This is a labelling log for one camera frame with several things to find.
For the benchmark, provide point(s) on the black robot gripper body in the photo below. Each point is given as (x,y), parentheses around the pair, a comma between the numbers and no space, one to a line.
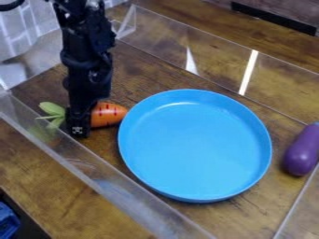
(87,40)

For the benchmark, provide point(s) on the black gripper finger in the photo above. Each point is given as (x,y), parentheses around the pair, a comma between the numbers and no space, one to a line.
(77,118)

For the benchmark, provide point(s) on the orange toy carrot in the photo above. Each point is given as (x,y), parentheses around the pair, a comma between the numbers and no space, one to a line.
(105,114)

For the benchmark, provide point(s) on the blue round tray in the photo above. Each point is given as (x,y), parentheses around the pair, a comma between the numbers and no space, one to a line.
(195,145)

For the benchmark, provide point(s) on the blue object at corner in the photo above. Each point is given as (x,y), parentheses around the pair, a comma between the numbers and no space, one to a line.
(9,222)

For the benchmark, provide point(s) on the purple toy eggplant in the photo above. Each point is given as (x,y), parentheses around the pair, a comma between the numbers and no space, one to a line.
(302,154)

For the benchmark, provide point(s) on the clear acrylic enclosure wall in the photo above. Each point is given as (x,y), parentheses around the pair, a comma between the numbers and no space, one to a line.
(177,44)

